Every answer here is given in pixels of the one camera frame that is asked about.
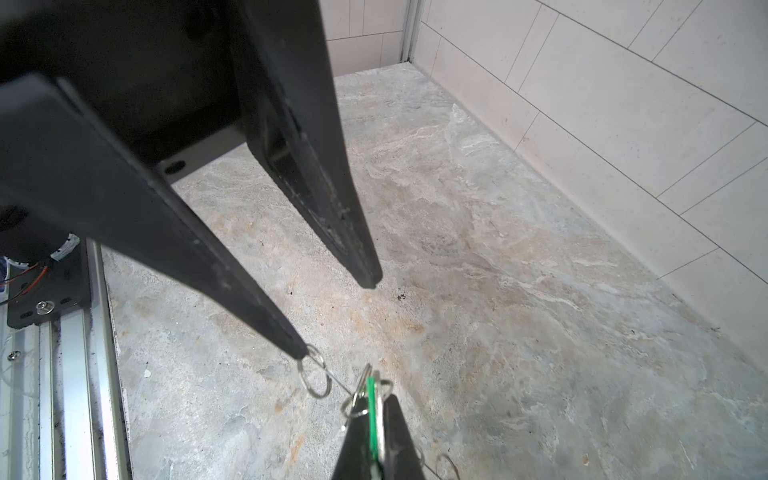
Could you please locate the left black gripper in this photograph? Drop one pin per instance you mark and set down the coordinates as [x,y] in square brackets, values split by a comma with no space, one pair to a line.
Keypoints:
[150,79]

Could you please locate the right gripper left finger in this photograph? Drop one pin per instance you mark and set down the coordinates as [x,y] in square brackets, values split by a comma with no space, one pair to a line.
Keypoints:
[354,459]

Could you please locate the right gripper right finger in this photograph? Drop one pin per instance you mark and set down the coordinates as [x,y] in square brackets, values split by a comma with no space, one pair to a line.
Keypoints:
[401,462]

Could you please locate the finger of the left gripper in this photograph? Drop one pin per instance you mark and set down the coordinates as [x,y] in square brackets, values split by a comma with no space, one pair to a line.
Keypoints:
[292,124]

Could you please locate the green plastic key tag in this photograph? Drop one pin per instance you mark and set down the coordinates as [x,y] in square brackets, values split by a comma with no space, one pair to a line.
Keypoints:
[375,414]

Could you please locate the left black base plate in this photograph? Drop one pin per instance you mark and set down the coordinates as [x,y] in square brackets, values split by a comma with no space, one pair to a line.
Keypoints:
[47,290]

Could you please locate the aluminium mounting rail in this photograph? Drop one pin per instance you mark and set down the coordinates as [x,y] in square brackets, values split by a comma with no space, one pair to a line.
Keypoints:
[62,414]

